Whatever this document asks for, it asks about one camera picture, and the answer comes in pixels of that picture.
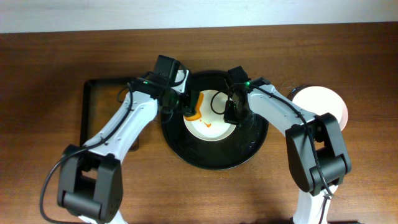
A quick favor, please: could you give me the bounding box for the orange sponge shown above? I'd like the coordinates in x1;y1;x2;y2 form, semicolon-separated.
184;92;204;121

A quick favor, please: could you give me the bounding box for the black rectangular tray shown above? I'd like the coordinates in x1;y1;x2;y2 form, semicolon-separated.
79;77;131;146

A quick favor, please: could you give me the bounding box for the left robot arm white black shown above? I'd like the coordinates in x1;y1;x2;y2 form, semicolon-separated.
39;55;198;223

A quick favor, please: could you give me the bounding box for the white plate top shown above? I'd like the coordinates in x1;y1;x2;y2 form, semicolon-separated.
183;90;236;141

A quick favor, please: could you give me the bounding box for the white plate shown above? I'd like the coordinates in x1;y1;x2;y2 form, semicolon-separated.
289;85;348;130
183;90;236;141

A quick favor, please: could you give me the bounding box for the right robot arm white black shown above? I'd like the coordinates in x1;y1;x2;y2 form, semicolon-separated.
224;67;352;223

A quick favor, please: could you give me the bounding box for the white plate bottom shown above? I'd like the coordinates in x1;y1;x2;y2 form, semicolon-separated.
289;85;348;130

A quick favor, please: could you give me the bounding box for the round black tray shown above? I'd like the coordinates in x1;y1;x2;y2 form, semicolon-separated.
162;70;269;170

